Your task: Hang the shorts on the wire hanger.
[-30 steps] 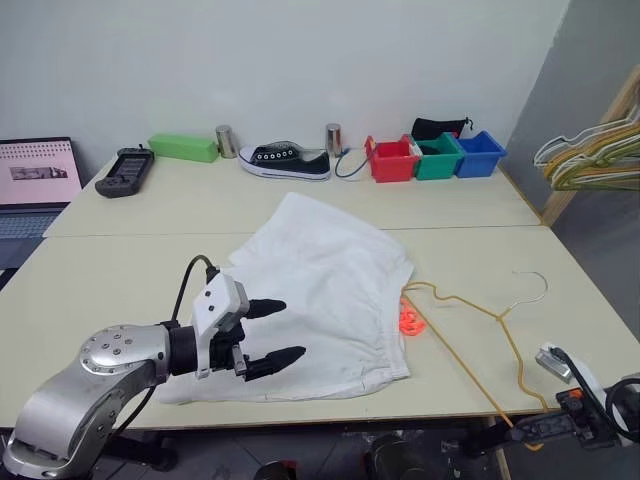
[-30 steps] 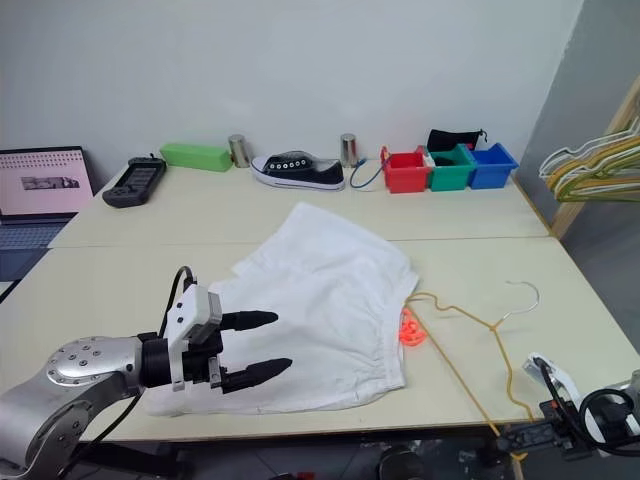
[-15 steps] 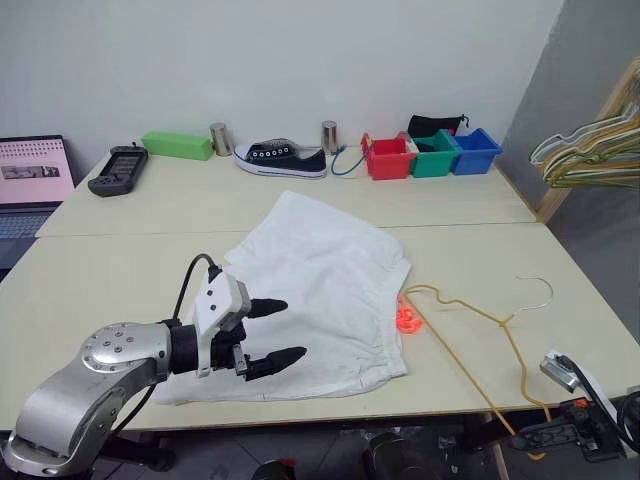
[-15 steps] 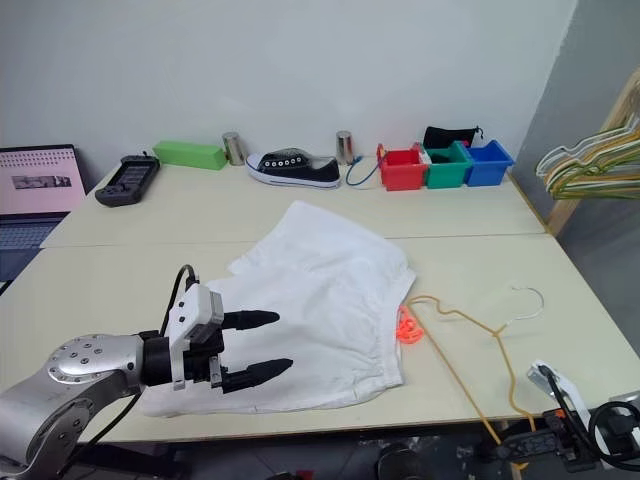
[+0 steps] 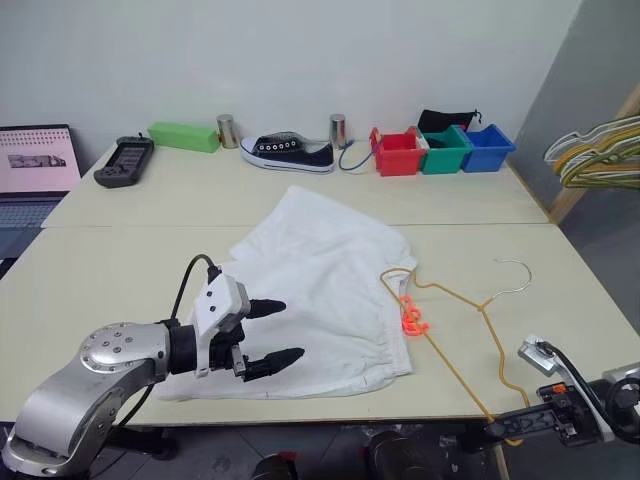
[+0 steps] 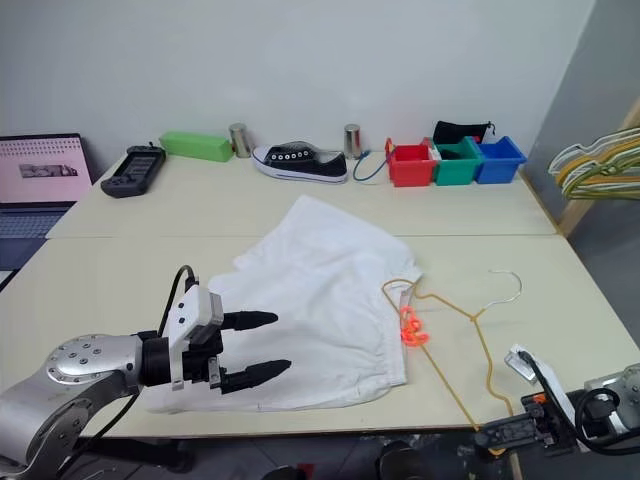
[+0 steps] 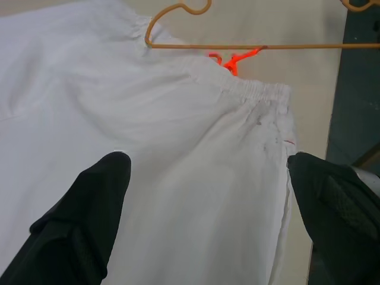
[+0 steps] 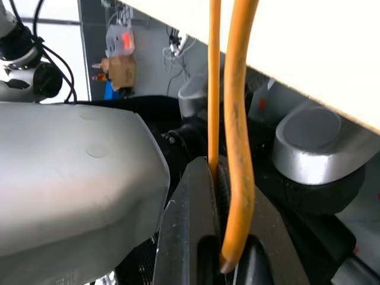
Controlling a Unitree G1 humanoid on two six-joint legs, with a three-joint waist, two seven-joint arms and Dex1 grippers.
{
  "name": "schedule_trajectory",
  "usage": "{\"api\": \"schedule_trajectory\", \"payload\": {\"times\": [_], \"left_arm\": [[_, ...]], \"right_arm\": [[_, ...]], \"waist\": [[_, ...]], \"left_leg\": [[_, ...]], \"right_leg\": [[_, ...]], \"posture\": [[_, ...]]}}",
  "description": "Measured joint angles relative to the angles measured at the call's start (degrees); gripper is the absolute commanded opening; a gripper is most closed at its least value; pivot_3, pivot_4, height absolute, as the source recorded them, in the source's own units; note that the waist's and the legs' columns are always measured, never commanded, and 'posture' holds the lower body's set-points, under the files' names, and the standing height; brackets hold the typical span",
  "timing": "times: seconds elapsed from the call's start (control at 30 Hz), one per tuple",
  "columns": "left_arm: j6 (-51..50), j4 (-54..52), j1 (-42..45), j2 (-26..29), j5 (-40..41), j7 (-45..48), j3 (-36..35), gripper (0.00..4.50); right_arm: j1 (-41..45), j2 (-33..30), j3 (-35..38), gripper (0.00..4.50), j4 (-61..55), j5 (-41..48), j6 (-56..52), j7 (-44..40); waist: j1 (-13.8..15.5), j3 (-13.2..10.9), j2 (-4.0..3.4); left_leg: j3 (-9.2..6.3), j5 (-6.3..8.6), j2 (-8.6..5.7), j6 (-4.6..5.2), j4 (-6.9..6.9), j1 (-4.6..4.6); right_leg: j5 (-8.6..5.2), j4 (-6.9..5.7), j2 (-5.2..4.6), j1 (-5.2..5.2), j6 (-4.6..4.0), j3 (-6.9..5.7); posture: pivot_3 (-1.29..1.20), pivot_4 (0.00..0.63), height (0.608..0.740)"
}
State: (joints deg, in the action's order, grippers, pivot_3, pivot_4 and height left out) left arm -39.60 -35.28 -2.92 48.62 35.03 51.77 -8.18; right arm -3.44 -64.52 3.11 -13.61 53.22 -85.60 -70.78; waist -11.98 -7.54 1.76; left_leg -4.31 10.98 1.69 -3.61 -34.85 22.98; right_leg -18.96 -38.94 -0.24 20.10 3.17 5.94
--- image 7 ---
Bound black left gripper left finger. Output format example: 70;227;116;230
0;151;132;285

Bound tan wooden clothes hanger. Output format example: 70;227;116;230
145;0;380;50

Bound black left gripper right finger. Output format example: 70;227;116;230
287;152;380;285

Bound silver table leg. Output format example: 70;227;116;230
351;166;380;198

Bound white shorts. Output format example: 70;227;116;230
0;0;297;285

